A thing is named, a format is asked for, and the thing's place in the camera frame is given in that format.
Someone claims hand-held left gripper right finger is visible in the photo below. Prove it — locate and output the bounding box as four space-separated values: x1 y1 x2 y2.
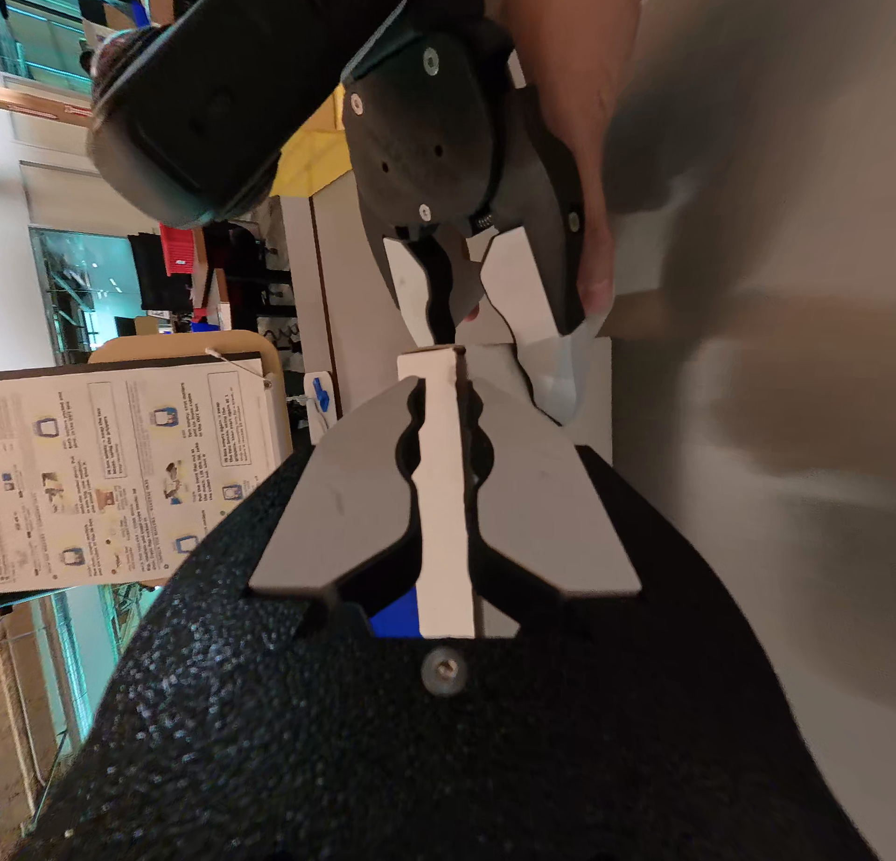
462 378 644 617

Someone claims blue plastic bin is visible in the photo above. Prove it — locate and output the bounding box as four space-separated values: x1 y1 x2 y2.
369 587 421 639

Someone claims yellow plastic bin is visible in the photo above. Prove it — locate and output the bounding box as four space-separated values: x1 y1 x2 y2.
279 83 353 199

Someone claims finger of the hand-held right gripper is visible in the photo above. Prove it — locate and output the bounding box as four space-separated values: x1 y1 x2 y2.
479 227 563 347
383 236 457 350

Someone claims person's right hand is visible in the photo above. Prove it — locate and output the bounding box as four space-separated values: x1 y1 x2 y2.
468 0 658 322

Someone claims white cardboard mailer box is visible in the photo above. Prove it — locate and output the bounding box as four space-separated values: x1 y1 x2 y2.
395 312 614 639

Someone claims printed instruction board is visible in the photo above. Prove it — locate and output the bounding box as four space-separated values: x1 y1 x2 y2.
0 329 295 596

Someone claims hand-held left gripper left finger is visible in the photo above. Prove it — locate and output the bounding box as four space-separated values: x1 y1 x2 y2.
248 377 427 613

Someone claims red storage bin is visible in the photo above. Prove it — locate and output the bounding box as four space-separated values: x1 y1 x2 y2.
159 223 198 276

